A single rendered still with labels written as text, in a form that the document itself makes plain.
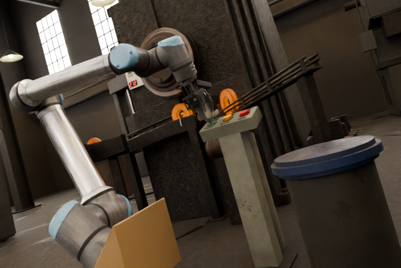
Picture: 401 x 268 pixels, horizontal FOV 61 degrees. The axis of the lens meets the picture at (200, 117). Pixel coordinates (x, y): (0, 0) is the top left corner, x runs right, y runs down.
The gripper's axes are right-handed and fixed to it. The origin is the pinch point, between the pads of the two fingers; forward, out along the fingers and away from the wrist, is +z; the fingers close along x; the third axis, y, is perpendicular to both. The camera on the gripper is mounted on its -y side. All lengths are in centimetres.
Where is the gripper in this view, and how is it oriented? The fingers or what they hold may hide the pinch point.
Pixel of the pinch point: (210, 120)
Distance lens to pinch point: 140.6
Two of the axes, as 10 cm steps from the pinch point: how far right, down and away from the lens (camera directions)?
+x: 8.3, -2.6, -5.0
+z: 4.2, 8.7, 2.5
